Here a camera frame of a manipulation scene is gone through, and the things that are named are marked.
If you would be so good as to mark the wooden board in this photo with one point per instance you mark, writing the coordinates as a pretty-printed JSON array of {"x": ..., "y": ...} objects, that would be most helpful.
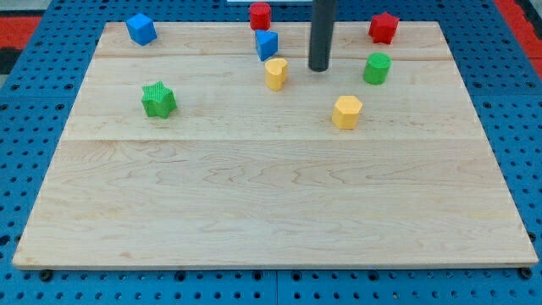
[{"x": 243, "y": 177}]

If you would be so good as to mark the blue triangle block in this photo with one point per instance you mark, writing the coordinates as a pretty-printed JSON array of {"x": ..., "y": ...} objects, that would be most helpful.
[{"x": 267, "y": 43}]

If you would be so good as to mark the yellow hexagon block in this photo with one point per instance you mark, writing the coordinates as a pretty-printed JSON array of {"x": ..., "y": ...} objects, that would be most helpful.
[{"x": 346, "y": 112}]

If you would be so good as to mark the yellow heart block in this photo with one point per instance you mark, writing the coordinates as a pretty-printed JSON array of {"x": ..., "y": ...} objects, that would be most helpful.
[{"x": 276, "y": 72}]

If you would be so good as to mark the green star block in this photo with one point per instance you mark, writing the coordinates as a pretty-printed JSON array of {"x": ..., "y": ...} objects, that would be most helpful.
[{"x": 158, "y": 100}]

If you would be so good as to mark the green cylinder block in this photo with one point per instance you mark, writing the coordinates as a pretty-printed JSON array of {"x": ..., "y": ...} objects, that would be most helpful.
[{"x": 377, "y": 68}]

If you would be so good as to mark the red cylinder block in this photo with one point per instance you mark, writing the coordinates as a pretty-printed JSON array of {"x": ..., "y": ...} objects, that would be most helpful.
[{"x": 260, "y": 16}]

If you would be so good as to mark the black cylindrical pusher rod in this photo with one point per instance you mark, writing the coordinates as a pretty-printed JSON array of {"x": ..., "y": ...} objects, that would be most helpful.
[{"x": 321, "y": 34}]

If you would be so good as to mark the red star block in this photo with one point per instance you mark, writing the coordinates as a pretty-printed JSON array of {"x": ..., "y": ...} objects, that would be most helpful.
[{"x": 383, "y": 27}]

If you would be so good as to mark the blue cube block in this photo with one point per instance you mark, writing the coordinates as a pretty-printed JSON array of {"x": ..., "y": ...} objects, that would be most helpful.
[{"x": 141, "y": 29}]

